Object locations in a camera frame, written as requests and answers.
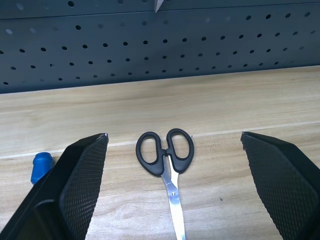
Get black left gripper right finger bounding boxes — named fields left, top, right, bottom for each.
left=240, top=131, right=320, bottom=240

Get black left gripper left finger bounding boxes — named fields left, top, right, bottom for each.
left=0, top=132, right=110, bottom=240

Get dark perforated pegboard panel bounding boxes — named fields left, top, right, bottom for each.
left=0, top=0, right=320, bottom=95

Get blue plastic object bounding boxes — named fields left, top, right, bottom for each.
left=29, top=151, right=55, bottom=186

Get black-handled steel scissors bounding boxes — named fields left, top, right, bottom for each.
left=135, top=128, right=195, bottom=240

